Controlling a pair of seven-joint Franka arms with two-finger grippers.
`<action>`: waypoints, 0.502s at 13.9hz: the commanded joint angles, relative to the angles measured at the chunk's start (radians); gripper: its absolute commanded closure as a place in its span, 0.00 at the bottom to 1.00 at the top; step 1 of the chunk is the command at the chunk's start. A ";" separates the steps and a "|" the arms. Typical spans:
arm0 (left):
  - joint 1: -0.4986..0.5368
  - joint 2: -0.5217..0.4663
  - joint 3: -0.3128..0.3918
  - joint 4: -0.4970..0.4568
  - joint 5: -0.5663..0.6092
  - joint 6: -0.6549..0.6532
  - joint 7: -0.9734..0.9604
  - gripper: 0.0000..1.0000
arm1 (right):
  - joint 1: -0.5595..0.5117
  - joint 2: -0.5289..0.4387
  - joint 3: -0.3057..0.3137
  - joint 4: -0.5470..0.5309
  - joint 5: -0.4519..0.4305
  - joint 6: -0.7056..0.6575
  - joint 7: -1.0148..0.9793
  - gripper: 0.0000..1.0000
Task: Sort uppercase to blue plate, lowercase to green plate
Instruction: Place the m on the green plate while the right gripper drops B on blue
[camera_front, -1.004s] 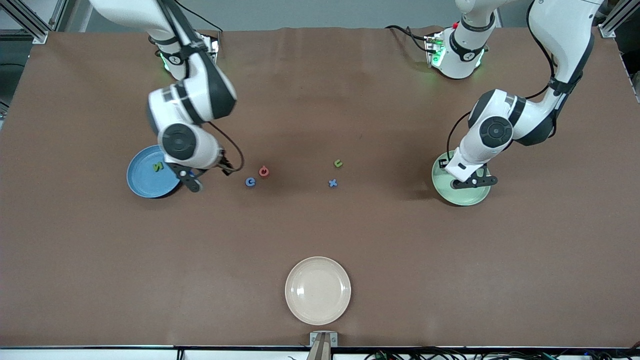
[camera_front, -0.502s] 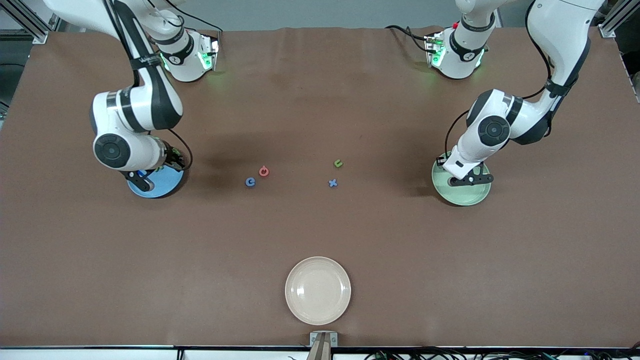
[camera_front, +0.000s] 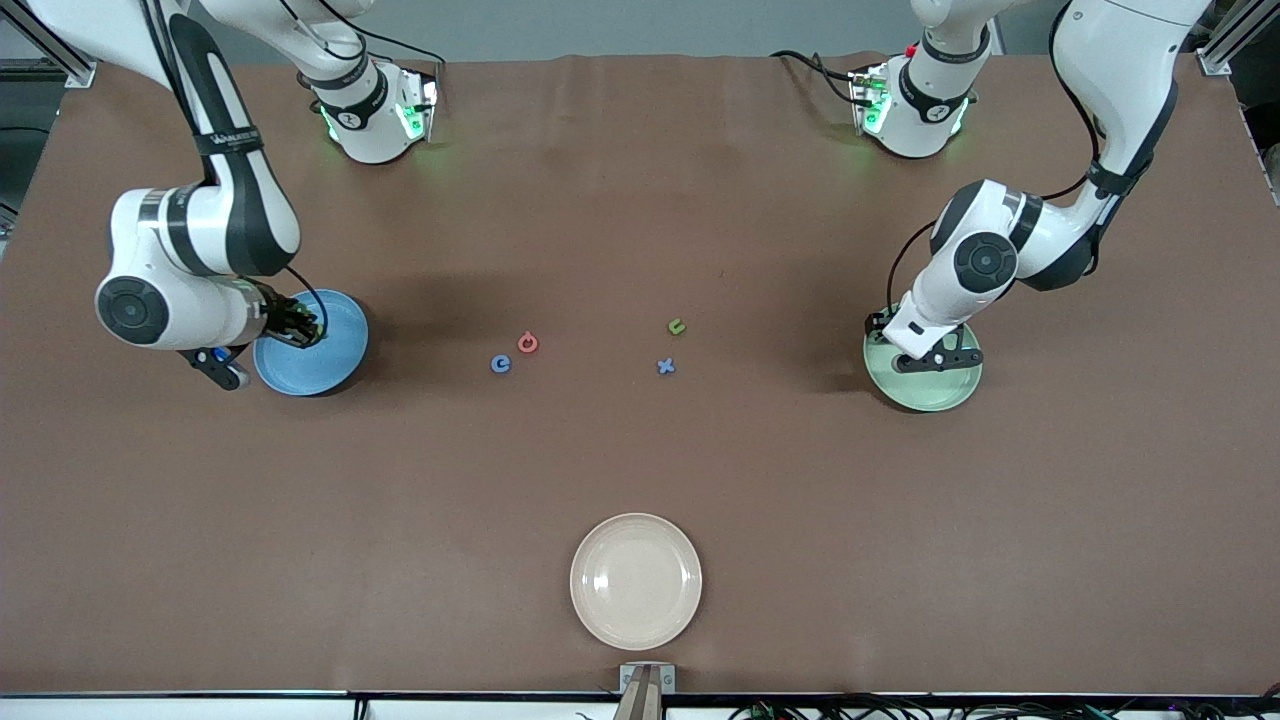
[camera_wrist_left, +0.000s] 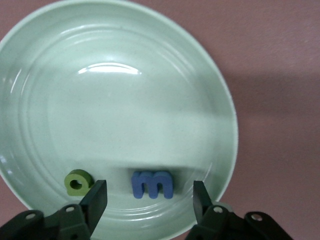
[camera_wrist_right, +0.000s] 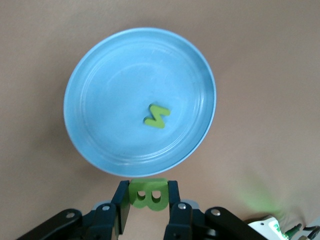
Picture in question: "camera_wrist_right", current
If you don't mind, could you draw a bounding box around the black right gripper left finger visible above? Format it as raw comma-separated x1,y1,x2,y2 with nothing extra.
17,180,132,240

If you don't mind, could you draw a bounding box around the blue round plate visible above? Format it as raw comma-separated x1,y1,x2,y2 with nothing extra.
63,26,217,178

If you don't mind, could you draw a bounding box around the green foam uppercase B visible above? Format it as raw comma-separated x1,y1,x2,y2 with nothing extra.
128,177,169,212

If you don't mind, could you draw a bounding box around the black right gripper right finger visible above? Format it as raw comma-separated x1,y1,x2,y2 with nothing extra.
163,180,273,240

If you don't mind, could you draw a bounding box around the brown table mat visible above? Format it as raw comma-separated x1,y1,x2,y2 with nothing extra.
0,0,320,240

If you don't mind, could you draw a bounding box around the green foam uppercase N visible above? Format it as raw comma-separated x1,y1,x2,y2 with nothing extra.
143,103,171,130

